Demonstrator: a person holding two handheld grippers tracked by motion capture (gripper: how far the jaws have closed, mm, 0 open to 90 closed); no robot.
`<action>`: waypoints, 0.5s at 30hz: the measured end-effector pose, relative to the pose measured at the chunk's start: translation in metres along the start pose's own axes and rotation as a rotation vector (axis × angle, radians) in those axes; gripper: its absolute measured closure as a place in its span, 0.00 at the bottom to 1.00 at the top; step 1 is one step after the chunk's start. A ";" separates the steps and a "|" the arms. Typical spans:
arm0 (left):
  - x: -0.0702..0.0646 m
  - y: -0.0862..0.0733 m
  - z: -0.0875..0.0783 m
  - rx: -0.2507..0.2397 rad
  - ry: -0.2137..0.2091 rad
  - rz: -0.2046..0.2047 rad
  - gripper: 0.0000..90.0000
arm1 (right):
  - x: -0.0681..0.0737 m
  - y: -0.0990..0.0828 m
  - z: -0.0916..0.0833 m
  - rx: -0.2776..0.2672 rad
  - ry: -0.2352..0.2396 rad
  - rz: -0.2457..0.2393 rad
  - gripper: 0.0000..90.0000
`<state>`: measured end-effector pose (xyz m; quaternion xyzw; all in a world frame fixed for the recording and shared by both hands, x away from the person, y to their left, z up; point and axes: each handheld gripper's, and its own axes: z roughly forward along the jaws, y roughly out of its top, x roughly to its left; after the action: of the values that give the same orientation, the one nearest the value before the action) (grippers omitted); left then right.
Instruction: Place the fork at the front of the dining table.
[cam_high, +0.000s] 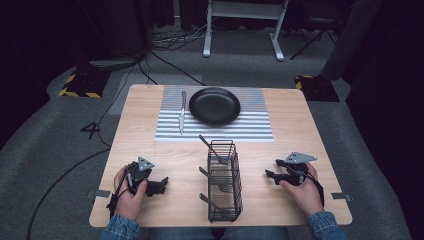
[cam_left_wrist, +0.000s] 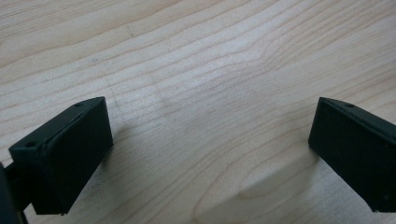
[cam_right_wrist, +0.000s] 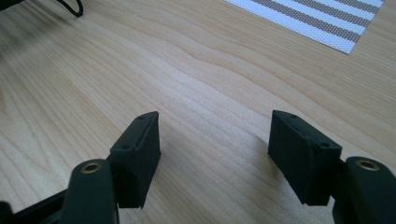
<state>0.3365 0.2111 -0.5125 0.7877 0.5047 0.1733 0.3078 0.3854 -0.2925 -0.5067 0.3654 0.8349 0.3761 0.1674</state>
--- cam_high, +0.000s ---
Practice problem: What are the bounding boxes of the black round plate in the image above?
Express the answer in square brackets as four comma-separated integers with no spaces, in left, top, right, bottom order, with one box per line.
[188,86,242,127]

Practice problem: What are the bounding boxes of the person's right hand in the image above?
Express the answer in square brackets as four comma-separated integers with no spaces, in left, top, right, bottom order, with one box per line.
[278,162,325,218]

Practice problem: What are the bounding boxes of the right hand-held gripper cable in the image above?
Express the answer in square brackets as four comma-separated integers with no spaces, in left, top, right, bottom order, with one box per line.
[305,170,326,208]

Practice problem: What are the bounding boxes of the utensil with dark handle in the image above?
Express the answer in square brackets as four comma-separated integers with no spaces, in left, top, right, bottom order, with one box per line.
[198,192,221,212]

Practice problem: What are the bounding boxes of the bundle of floor cables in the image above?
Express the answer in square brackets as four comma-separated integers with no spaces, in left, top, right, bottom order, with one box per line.
[151,18,209,53]

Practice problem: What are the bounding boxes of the white metal desk frame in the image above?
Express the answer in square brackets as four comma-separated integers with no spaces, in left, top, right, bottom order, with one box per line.
[202,0,291,62]

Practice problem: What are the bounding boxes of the spoon with dark handle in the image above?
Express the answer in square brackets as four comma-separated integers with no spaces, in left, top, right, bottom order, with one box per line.
[198,166,234,194]

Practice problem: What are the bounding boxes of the person's left hand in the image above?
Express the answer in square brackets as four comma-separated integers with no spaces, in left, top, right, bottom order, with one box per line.
[112,164,149,221]

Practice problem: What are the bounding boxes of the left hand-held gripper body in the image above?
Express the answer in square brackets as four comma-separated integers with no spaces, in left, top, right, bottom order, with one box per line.
[126,156,156,197]

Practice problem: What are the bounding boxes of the grey striped placemat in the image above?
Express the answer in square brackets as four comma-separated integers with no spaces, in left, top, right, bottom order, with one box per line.
[154,85,275,143]

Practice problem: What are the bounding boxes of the black wire cutlery basket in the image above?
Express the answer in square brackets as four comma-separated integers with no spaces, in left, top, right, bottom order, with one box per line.
[206,139,244,224]

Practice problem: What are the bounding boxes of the black floor cable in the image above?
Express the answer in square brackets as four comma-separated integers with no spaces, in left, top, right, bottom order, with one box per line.
[25,147,112,240]

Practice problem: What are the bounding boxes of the black tripod stand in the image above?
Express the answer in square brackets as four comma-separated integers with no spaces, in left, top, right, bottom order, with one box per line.
[289,14,338,61]

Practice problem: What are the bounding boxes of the left hand-held gripper cable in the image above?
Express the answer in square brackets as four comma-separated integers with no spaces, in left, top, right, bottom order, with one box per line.
[106,165,132,219]

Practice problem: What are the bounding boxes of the grey tape piece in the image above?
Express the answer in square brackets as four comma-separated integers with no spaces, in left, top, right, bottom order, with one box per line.
[331,191,353,202]
[86,188,112,200]

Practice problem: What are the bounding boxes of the hand-held gripper cable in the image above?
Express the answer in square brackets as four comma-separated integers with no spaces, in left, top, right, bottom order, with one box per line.
[106,165,132,219]
[305,170,326,208]

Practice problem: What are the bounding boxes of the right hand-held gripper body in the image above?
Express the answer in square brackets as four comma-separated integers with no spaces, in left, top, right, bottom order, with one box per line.
[282,151,319,187]

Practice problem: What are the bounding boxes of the silver table knife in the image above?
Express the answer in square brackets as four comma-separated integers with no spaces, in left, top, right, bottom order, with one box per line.
[178,90,188,136]

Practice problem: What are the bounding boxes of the black yellow striped stand base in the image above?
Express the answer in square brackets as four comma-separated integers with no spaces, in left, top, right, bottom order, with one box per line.
[57,67,112,100]
[294,74,341,103]

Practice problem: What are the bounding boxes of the fork with dark handle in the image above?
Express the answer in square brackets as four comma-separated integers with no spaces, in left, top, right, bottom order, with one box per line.
[198,134,232,166]

